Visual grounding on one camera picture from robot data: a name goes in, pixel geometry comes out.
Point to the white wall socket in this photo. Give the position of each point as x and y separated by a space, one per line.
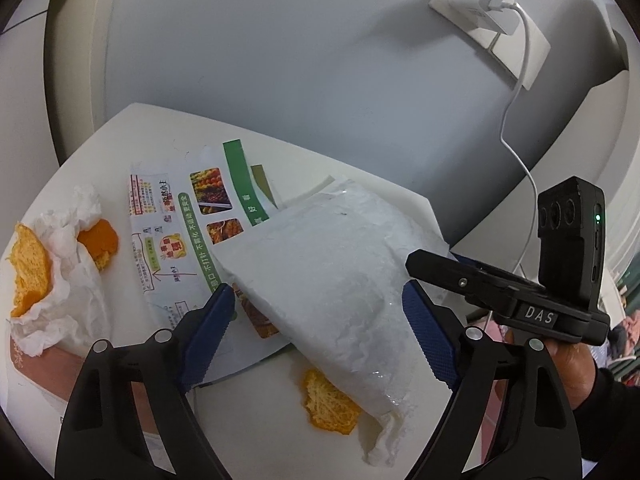
442 0

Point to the large orange peel piece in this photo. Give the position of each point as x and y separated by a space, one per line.
30 270

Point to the white paper bag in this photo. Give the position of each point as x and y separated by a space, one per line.
340 270

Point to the white light switch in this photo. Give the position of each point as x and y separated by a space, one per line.
535 55

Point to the person's right hand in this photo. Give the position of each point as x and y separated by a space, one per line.
575 375

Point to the white tissue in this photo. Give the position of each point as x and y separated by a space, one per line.
65 240

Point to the printed paper leaflet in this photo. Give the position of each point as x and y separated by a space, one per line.
165 220

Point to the red and white package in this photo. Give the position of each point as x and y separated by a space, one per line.
50 370

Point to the person's right forearm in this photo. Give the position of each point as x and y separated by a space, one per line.
610 410

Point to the white charger plug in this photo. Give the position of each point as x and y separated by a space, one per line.
480 0

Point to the white bed headboard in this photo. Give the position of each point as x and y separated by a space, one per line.
575 125

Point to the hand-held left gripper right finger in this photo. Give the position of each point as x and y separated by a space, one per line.
430 340

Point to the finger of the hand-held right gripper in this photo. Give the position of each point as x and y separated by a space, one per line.
461 257
450 275

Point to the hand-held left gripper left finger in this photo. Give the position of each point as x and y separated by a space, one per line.
210 330

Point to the cream corner column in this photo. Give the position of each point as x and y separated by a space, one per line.
75 60

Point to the white nightstand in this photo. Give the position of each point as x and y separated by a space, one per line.
265 410

